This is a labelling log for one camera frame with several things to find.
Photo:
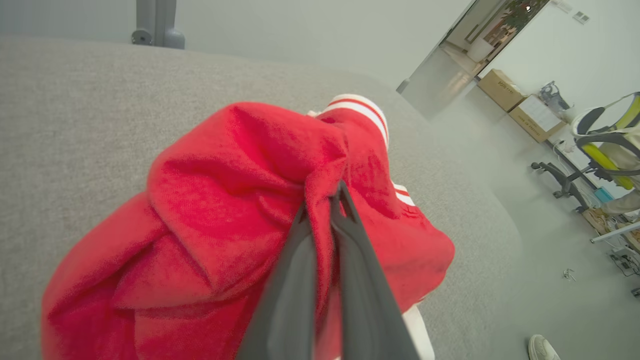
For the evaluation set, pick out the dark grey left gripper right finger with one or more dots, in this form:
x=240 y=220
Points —
x=365 y=300

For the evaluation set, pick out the grey fabric sofa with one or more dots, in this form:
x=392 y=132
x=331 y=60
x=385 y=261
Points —
x=75 y=125

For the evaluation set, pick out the pale partition panel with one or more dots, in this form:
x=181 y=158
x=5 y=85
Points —
x=300 y=30
x=60 y=17

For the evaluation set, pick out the small cardboard box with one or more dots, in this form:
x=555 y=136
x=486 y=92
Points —
x=500 y=89

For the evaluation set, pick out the grey machine by wall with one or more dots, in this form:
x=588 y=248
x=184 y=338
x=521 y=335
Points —
x=552 y=96

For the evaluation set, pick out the cardboard box with white sheet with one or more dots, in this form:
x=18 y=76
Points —
x=537 y=117

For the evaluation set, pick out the white shoe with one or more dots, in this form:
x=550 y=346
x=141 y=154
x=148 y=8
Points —
x=542 y=350

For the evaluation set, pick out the black yellow-green office chair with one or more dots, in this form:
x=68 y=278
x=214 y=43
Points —
x=602 y=161

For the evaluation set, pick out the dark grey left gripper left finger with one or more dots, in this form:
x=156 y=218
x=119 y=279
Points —
x=290 y=300

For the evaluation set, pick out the red Bulls jersey white trim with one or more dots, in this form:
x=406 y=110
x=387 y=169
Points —
x=225 y=200

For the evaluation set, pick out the white planter pot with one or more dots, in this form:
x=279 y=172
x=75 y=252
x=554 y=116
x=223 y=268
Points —
x=481 y=50

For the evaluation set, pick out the white table leg bar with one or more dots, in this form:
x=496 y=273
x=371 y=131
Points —
x=617 y=232

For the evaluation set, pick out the grey partition post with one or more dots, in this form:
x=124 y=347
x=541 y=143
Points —
x=157 y=20

